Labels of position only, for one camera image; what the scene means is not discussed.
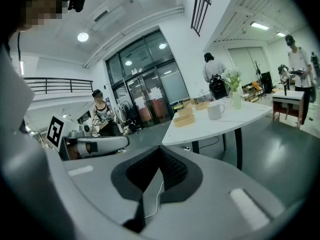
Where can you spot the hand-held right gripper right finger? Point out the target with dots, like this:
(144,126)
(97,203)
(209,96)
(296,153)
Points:
(212,184)

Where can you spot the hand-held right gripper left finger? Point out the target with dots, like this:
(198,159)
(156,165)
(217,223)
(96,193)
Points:
(100,179)

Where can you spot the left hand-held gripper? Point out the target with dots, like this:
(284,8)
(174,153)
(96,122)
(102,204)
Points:
(55,131)

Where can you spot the beige paper tray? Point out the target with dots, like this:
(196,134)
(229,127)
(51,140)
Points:
(202,106)
(183,121)
(185,112)

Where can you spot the clothes rack with dark clothes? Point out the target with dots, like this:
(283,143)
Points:
(131,114)

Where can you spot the black table leg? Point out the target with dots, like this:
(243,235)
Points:
(238,149)
(195,147)

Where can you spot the black framed glass door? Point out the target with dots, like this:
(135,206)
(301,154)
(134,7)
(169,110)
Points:
(140,89)

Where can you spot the grey ceramic mug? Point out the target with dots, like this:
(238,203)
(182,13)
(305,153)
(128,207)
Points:
(215,111)

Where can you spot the clear glass mug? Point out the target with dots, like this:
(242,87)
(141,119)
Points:
(227,104)

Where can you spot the cardboard box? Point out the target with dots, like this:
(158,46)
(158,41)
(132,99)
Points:
(190,102)

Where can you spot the white vase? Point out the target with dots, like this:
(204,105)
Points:
(236,101)

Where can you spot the black metal railing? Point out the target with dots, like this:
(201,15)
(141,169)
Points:
(195,9)
(50,78)

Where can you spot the wooden chair orange cushion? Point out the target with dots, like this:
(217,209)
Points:
(255,86)

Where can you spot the round ceiling light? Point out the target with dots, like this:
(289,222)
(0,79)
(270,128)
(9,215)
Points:
(82,36)

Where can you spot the white flower bouquet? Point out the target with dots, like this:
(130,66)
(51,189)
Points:
(231,75)

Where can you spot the black cabinet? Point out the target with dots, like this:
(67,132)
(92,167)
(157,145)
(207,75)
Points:
(267,82)

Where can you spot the white desk with brown sides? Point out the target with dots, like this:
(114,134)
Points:
(287,95)

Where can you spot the black coat stand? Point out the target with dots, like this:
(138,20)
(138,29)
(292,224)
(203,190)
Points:
(257,70)

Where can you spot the white ceiling air conditioner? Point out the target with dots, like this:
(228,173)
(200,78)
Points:
(107,17)

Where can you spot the person's head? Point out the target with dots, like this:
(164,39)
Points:
(40,6)

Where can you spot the tube ceiling light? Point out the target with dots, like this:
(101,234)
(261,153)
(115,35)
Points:
(281,34)
(259,25)

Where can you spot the black post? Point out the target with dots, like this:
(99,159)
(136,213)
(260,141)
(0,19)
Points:
(285,89)

